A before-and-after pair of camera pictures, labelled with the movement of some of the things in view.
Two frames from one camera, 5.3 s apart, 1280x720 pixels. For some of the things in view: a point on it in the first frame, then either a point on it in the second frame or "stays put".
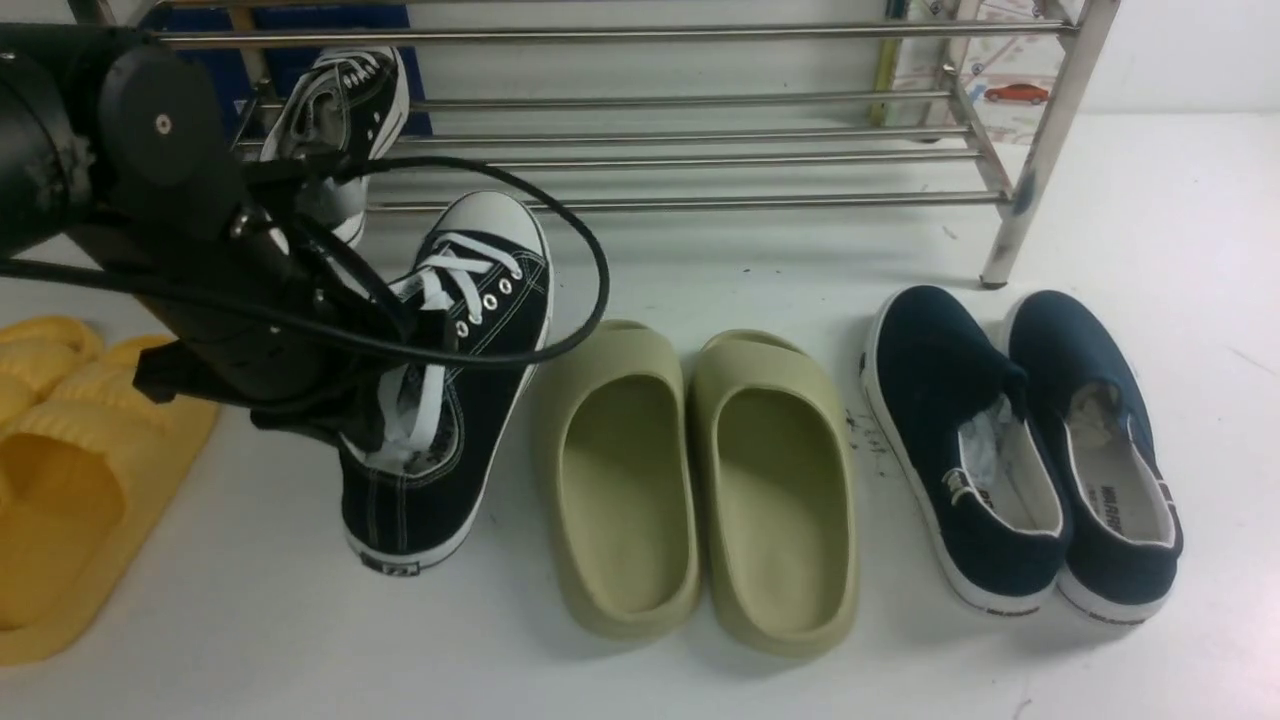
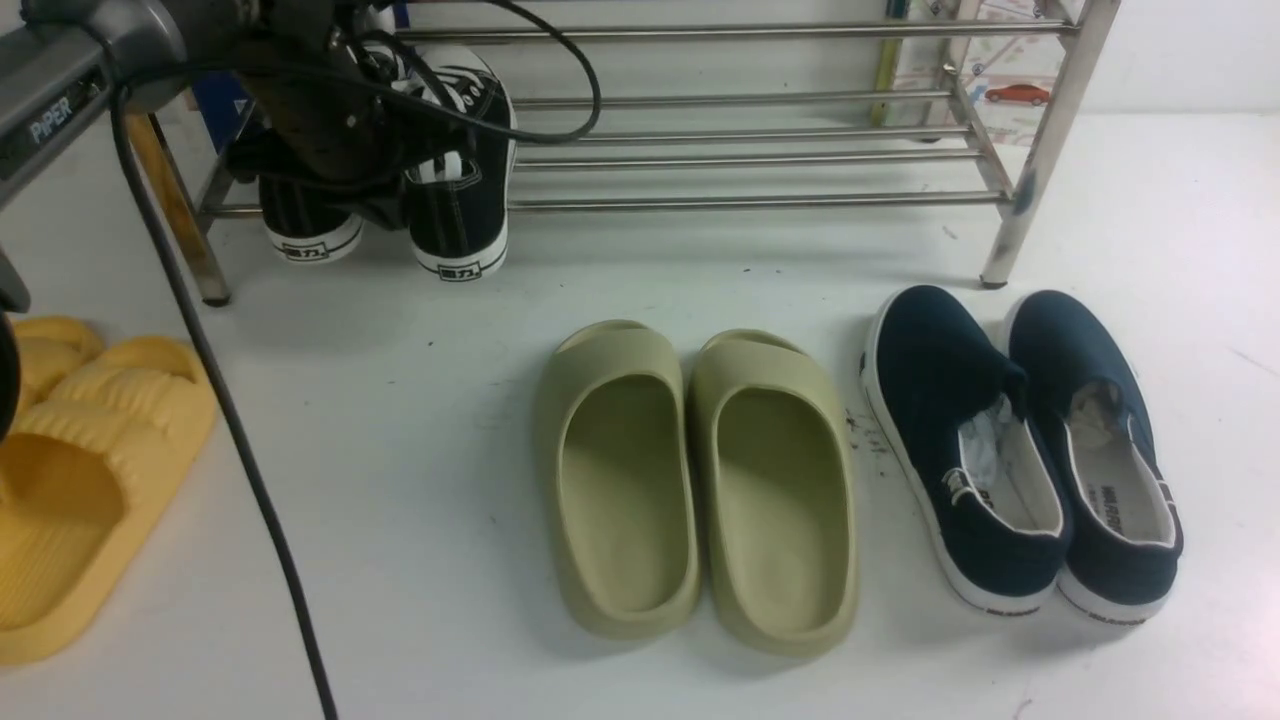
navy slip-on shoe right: [1124, 544] stays put
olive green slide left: [615, 484] stays put
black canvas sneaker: [474, 305] → [458, 199]
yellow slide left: [39, 354] stays put
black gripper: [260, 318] → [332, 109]
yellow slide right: [89, 476] stays put
